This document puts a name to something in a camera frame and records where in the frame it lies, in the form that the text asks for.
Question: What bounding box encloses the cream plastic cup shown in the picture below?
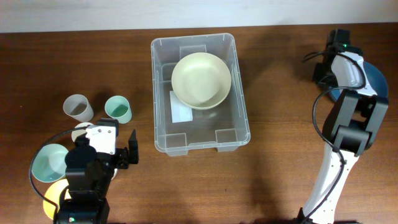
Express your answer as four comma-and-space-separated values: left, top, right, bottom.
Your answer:
71, 122, 93, 142

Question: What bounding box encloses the mint green plastic cup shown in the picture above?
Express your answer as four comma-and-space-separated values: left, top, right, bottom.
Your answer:
104, 95, 132, 124

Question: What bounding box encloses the grey plastic cup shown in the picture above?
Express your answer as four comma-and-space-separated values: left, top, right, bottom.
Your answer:
63, 94, 94, 123

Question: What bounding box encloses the dark blue large bowl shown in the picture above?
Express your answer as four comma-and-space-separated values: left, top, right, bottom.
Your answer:
331, 60, 389, 98

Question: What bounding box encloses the clear plastic storage bin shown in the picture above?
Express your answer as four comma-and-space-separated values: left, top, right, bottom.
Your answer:
150, 33, 251, 156

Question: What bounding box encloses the cream large bowl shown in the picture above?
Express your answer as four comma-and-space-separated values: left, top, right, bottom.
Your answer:
171, 52, 232, 110

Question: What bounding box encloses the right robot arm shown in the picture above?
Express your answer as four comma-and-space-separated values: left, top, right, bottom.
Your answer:
295, 29, 389, 223

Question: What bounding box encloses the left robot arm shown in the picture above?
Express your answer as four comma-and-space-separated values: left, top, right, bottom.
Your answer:
53, 118, 139, 223

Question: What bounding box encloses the white small bowl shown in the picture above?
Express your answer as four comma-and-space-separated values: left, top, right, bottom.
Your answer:
111, 169, 118, 180

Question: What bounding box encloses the light teal small bowl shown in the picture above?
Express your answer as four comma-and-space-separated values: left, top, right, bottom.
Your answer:
32, 144, 68, 183

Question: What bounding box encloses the white label in bin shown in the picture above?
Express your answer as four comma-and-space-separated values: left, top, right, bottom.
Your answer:
170, 91, 193, 123

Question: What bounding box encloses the yellow small bowl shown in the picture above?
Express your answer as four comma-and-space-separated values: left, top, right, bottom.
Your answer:
43, 179, 69, 220

